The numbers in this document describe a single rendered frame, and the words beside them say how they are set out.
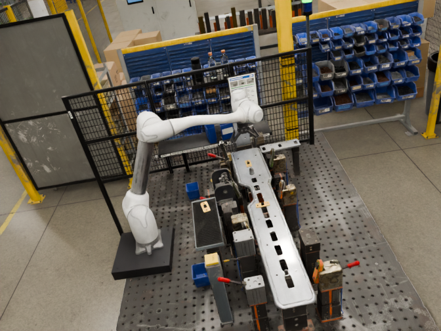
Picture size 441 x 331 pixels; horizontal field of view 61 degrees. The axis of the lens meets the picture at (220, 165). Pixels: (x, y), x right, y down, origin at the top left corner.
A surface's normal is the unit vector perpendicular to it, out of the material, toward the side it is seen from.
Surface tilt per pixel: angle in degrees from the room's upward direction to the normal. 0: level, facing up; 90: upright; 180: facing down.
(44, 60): 89
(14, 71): 90
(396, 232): 0
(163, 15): 90
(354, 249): 0
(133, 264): 2
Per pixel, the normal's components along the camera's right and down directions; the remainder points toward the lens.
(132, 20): 0.05, 0.55
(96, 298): -0.16, -0.82
